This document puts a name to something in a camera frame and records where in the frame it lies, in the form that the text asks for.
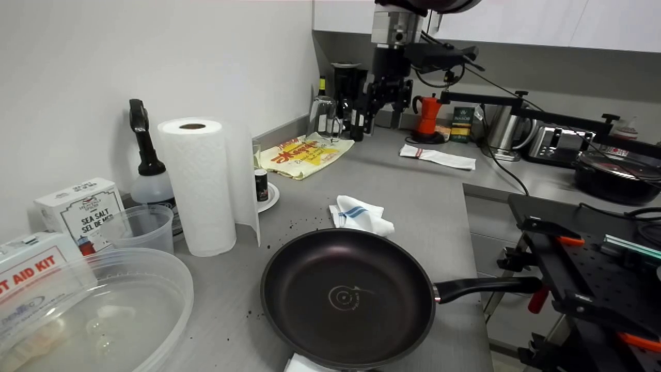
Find yellow printed bag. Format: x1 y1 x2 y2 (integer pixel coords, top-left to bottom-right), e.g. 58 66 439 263
255 131 358 182

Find dark spice jar white lid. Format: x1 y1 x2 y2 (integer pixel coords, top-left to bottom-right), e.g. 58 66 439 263
252 168 270 205

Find white paper towel roll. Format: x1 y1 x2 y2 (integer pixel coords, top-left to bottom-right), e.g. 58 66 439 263
154 115 262 258

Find black round pot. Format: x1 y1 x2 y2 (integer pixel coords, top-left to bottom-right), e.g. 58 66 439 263
572 145 661 206

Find black frying pan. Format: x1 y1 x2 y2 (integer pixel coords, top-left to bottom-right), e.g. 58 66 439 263
259 228 546 369

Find yellow green box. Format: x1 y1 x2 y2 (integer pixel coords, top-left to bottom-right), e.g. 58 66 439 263
449 103 485 143

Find white sea salt box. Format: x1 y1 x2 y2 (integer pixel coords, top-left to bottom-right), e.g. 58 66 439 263
33 176 132 258

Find black coffee machine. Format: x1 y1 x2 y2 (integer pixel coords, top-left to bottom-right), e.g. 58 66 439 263
328 59 372 141

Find black power cable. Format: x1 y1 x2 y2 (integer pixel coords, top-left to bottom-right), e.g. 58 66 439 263
479 141 533 201

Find black breadboard table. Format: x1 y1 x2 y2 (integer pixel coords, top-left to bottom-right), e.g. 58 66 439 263
493 195 661 372

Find white wall cabinet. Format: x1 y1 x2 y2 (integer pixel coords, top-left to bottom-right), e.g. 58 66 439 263
312 0 661 55

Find folded white cloth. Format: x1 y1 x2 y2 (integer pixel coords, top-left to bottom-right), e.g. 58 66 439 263
398 143 479 174

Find white first aid kit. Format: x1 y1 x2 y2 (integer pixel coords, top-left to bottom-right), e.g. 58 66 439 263
0 231 99 333

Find green LED light strip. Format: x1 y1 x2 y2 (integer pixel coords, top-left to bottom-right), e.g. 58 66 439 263
602 231 661 263

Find large clear plastic bowl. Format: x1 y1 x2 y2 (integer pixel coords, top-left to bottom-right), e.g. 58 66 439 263
0 245 196 372

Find silver electric kettle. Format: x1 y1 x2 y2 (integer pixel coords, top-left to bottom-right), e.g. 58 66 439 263
485 103 537 156

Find silver toaster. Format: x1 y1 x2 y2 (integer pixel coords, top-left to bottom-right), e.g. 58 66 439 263
526 122 595 168

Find small clear plastic container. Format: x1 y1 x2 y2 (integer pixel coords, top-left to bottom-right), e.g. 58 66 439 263
102 203 176 257

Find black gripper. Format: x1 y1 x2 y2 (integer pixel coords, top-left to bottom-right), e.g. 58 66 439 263
355 46 418 141

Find white towel blue stripes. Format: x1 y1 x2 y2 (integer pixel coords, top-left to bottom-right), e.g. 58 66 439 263
284 352 338 372
327 195 398 241

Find black clamp orange handle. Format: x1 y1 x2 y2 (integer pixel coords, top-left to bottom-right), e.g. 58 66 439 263
514 215 588 254
613 328 661 355
493 245 553 316

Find spray bottle black trigger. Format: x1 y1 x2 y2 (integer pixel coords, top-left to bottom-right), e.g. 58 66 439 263
127 96 176 206

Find red moka pot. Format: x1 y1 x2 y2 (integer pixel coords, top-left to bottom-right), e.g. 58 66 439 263
411 92 446 145

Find white round plate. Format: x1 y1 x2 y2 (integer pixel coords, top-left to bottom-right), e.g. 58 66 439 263
255 180 284 215

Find clear bottle yellow cap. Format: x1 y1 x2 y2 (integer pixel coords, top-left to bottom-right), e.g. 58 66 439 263
309 76 335 137

